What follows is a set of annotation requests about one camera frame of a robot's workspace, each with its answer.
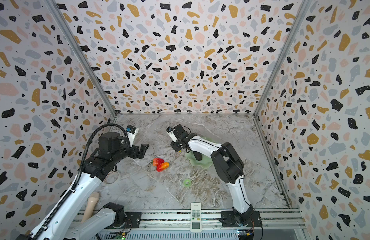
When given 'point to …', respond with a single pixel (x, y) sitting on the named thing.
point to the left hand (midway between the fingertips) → (139, 139)
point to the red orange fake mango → (162, 166)
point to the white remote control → (195, 217)
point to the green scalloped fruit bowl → (206, 162)
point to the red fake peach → (157, 161)
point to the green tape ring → (188, 180)
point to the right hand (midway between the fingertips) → (172, 140)
